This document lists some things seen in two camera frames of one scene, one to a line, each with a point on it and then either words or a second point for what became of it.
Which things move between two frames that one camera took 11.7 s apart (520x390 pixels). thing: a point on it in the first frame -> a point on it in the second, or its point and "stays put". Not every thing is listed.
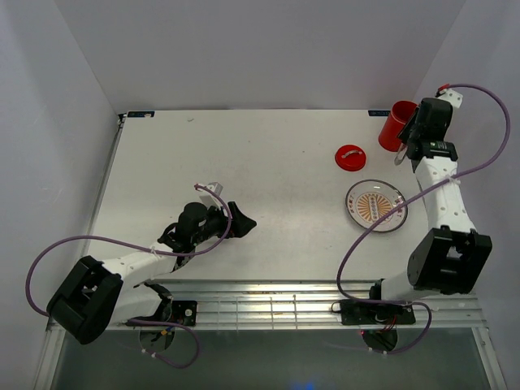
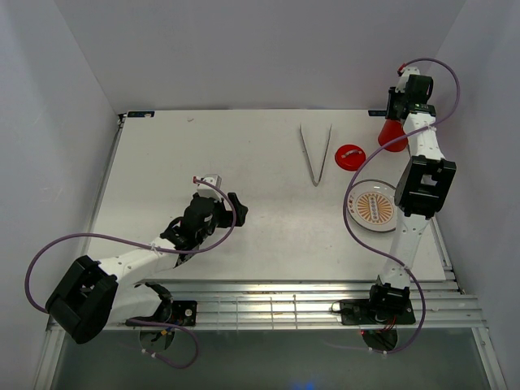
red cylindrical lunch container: x=397 y=118 stays put
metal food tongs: x=401 y=153 -> x=308 y=157
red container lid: x=350 y=158 stays put
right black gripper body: x=409 y=130 -> x=395 y=98
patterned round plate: x=370 y=200 stays put
